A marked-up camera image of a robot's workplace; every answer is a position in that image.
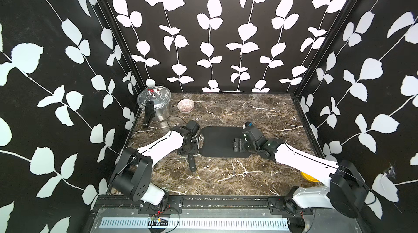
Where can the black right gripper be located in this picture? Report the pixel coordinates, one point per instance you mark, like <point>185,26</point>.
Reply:
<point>245,143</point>

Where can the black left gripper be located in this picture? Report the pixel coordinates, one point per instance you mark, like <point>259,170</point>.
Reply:
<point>195,149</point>

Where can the black plastic cutting board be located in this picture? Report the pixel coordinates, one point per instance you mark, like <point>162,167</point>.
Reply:
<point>223,142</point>

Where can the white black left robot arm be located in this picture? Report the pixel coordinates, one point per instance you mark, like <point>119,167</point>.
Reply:
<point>132,173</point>

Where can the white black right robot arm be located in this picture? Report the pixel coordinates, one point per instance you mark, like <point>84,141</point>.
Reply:
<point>343,188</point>

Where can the pink patterned small bowl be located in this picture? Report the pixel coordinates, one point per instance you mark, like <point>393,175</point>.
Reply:
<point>185,106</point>

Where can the steel pressure cooker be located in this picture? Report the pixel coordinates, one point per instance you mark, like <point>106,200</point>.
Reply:
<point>155,103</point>

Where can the yellow plastic bowl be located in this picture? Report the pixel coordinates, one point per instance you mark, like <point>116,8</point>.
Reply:
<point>309,178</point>

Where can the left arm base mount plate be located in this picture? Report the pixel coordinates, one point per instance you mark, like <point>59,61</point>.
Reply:
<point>169,205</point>

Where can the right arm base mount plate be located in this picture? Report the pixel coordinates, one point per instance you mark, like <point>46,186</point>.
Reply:
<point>286,207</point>

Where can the white perforated rail strip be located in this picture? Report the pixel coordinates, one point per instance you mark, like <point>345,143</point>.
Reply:
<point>266,224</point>

